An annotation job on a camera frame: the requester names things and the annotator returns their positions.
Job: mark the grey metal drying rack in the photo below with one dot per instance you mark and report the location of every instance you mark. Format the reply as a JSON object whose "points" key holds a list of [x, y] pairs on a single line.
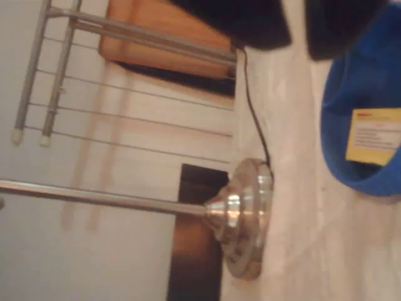
{"points": [[147, 34]]}

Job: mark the blue plastic bowl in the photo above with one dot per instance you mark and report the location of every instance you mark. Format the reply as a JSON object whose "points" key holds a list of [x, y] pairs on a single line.
{"points": [[354, 87]]}

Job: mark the chrome floor lamp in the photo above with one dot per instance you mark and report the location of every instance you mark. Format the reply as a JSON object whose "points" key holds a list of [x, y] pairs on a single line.
{"points": [[247, 216]]}

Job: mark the yellow cardboard box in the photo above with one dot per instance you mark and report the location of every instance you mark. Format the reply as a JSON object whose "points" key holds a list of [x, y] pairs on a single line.
{"points": [[374, 138]]}

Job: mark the dark brown wooden furniture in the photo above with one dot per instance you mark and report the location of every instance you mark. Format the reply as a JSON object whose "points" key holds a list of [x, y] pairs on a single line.
{"points": [[197, 244]]}

